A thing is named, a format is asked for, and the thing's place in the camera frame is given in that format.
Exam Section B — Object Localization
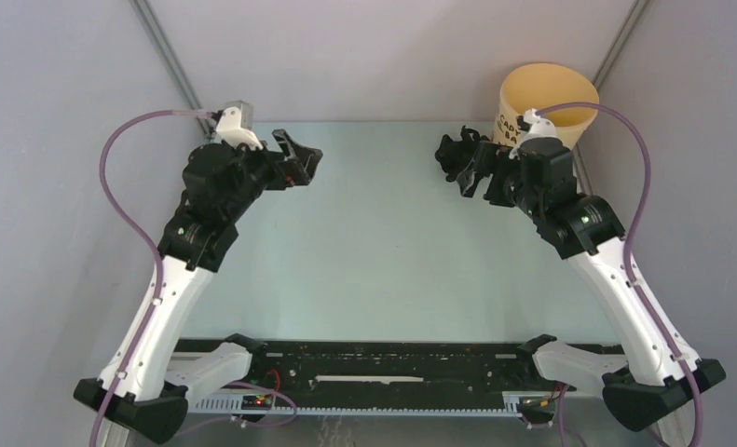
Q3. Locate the small circuit board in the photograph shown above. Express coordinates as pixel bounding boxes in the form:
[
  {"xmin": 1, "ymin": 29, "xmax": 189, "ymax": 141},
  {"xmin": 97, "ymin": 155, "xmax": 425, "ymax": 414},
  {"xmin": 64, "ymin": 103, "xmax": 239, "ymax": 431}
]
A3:
[
  {"xmin": 519, "ymin": 396, "xmax": 557, "ymax": 411},
  {"xmin": 240, "ymin": 395, "xmax": 274, "ymax": 412}
]

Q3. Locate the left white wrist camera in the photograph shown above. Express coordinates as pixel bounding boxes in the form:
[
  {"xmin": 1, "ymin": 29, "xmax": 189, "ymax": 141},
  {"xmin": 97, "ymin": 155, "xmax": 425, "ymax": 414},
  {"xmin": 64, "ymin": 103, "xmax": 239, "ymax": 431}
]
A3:
[{"xmin": 215, "ymin": 101, "xmax": 263, "ymax": 151}]

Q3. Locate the yellow capybara trash bin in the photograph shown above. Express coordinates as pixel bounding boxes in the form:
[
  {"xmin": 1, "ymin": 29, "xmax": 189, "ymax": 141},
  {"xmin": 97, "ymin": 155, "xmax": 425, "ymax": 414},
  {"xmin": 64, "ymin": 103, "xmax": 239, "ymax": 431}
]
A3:
[{"xmin": 491, "ymin": 63, "xmax": 599, "ymax": 149}]

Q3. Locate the white slotted cable duct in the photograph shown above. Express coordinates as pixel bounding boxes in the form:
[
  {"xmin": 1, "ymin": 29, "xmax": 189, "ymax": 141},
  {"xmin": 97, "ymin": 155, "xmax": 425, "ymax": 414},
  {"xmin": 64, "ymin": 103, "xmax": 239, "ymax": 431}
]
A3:
[{"xmin": 190, "ymin": 394, "xmax": 530, "ymax": 418}]

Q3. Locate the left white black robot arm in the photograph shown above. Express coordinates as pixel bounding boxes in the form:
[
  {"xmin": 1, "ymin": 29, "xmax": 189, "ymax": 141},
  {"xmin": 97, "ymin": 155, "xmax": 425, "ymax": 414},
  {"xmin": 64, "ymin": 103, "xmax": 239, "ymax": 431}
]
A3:
[{"xmin": 74, "ymin": 129, "xmax": 323, "ymax": 444}]

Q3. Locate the right small circuit board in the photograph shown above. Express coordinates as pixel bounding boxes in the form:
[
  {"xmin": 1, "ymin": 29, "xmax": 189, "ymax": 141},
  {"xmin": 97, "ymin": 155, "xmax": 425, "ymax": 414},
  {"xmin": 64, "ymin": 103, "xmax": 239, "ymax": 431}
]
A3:
[{"xmin": 519, "ymin": 396, "xmax": 557, "ymax": 411}]

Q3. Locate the left aluminium corner post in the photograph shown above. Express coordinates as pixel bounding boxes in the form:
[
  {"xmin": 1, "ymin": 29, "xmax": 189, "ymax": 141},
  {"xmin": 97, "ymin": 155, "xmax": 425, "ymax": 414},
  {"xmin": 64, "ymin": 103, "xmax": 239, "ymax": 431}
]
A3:
[{"xmin": 129, "ymin": 0, "xmax": 202, "ymax": 109}]

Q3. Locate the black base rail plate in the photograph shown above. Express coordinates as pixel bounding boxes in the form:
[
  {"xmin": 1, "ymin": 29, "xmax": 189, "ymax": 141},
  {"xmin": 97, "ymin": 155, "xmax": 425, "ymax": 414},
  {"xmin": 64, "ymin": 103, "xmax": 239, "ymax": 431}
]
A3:
[{"xmin": 190, "ymin": 334, "xmax": 558, "ymax": 417}]

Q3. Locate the right aluminium corner post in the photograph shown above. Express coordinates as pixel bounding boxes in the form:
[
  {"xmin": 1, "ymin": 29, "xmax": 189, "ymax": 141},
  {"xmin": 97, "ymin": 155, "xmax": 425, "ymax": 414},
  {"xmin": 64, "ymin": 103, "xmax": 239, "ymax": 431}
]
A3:
[{"xmin": 593, "ymin": 0, "xmax": 653, "ymax": 90}]

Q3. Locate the black plastic trash bag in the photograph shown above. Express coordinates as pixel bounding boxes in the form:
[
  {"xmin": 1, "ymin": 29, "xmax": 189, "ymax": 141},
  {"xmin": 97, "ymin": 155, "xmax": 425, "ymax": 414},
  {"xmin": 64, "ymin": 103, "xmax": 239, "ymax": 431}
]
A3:
[{"xmin": 434, "ymin": 126, "xmax": 490, "ymax": 183}]

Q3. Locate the aluminium corner post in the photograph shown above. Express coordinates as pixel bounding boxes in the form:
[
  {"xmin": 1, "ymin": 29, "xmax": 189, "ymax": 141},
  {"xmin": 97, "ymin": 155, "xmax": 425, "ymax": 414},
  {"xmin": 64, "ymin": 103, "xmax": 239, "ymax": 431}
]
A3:
[
  {"xmin": 129, "ymin": 0, "xmax": 202, "ymax": 109},
  {"xmin": 593, "ymin": 0, "xmax": 653, "ymax": 90}
]

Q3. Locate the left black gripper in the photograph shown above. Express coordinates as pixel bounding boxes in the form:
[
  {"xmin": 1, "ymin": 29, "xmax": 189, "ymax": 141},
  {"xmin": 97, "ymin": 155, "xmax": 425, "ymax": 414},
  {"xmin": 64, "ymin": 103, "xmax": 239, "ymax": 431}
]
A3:
[{"xmin": 225, "ymin": 129, "xmax": 322, "ymax": 221}]

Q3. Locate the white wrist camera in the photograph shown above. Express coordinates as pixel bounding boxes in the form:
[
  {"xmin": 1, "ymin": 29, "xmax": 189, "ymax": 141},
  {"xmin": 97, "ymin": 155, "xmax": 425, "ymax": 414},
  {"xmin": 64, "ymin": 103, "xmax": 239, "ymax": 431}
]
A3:
[
  {"xmin": 215, "ymin": 101, "xmax": 263, "ymax": 151},
  {"xmin": 508, "ymin": 108, "xmax": 558, "ymax": 159}
]

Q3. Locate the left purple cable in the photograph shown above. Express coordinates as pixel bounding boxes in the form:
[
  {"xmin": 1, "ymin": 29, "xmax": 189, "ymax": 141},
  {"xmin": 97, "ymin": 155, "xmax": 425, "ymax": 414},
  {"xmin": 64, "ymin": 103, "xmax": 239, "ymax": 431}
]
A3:
[{"xmin": 88, "ymin": 109, "xmax": 221, "ymax": 447}]

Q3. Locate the left small circuit board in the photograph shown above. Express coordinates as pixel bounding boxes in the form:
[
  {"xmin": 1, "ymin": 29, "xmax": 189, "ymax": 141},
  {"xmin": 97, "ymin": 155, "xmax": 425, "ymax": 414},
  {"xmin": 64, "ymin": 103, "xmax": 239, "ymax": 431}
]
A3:
[{"xmin": 240, "ymin": 395, "xmax": 274, "ymax": 412}]

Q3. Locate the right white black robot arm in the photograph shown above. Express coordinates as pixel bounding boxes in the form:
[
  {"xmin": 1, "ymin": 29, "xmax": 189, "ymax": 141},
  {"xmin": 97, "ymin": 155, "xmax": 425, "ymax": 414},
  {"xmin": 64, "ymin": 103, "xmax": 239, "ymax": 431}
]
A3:
[{"xmin": 435, "ymin": 129, "xmax": 726, "ymax": 432}]

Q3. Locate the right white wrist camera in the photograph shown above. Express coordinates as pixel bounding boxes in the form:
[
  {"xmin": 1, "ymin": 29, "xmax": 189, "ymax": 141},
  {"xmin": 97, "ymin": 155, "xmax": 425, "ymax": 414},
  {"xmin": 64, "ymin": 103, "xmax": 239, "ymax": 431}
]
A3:
[{"xmin": 508, "ymin": 108, "xmax": 558, "ymax": 159}]

